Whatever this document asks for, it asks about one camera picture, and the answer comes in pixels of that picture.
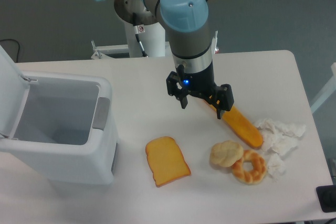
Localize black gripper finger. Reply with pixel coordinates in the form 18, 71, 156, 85
204, 84, 234, 119
166, 71, 188, 109

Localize toast bread slice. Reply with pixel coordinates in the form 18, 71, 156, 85
145, 136, 191, 187

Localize white open trash bin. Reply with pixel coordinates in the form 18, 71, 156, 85
1, 50, 119, 185

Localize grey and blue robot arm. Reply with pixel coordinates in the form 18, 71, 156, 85
125, 0, 234, 118

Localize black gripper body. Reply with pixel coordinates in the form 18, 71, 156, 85
176, 62, 215, 96

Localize crumpled white tissue paper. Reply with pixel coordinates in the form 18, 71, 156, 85
254, 118, 307, 180

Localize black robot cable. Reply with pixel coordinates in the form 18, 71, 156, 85
132, 13, 149, 58

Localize black cable on floor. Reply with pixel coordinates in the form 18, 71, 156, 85
0, 39, 21, 56

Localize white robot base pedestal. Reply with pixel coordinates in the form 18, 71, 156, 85
91, 23, 172, 59

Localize long orange baguette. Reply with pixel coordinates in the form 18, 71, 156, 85
221, 105, 264, 148

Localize black device at table edge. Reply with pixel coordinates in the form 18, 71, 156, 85
316, 185, 335, 212

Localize white frame bar right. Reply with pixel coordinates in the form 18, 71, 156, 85
310, 62, 335, 114

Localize round pale bread bun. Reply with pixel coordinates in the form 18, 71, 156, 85
209, 140, 244, 167

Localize braided ring bread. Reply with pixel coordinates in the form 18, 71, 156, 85
232, 150, 267, 185

